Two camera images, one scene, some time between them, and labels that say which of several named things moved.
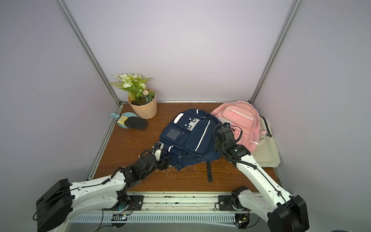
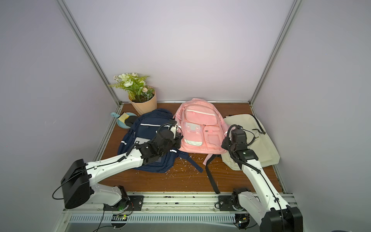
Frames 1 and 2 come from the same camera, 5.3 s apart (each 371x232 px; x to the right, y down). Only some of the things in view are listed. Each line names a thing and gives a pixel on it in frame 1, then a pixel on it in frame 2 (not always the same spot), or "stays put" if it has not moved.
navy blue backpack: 188,137 → 142,127
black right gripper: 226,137 stays put
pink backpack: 243,114 → 203,127
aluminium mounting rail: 175,203 stays put
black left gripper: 166,163 → 177,139
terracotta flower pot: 146,111 stays put
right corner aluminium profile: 293,10 stays put
